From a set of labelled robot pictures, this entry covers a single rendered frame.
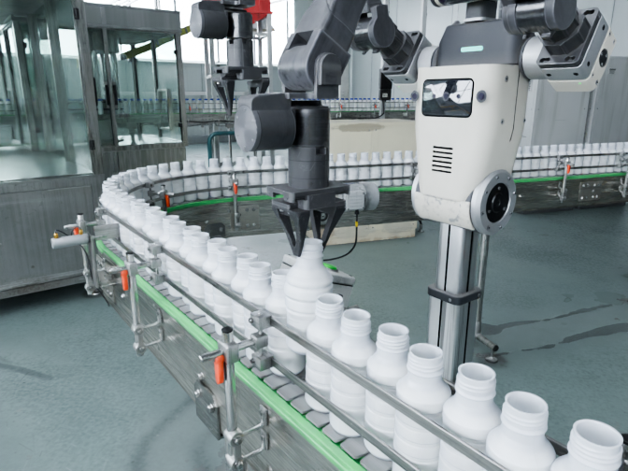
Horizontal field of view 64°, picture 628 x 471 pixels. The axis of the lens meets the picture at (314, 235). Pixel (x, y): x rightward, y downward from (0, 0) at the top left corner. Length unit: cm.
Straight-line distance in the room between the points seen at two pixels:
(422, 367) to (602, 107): 682
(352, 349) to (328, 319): 6
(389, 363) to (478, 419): 12
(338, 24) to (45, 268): 336
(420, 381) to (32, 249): 341
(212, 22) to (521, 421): 88
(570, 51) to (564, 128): 578
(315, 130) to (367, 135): 422
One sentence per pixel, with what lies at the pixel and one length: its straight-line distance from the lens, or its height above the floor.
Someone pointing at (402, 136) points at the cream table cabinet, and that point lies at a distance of 504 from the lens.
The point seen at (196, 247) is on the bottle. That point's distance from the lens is 101.
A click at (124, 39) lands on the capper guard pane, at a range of 585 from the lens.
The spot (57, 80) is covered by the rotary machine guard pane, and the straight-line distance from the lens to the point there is 374.
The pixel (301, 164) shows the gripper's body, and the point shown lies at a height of 135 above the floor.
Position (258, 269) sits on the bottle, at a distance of 80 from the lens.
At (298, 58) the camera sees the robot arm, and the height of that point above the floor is 148.
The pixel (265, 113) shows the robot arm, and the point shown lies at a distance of 62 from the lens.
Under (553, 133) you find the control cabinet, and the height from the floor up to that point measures 99.
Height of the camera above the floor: 143
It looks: 16 degrees down
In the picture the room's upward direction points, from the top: straight up
